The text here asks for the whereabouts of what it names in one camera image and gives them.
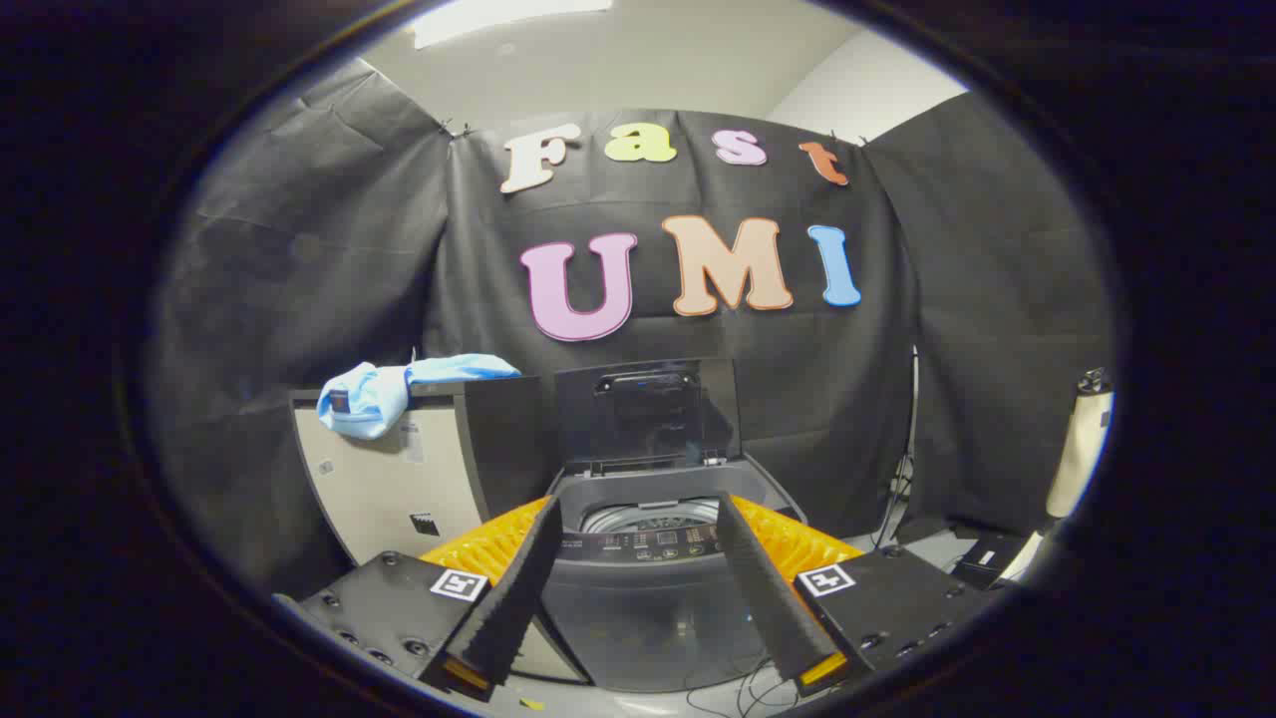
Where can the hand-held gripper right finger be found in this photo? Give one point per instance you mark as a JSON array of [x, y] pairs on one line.
[[763, 588]]

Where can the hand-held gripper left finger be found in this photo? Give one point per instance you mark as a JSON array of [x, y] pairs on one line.
[[513, 588]]

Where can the grey washing machine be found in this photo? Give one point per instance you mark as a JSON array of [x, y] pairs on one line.
[[648, 618]]

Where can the light blue garment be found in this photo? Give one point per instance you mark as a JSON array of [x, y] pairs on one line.
[[364, 399]]

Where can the white and dark cabinet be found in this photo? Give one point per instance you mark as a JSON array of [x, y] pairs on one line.
[[379, 489]]

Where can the black backdrop cloth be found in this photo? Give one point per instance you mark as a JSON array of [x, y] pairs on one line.
[[817, 399]]

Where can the black box on floor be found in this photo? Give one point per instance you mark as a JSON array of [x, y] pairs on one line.
[[987, 558]]

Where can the cream container with black cap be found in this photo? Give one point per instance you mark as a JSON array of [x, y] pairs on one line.
[[1082, 449]]

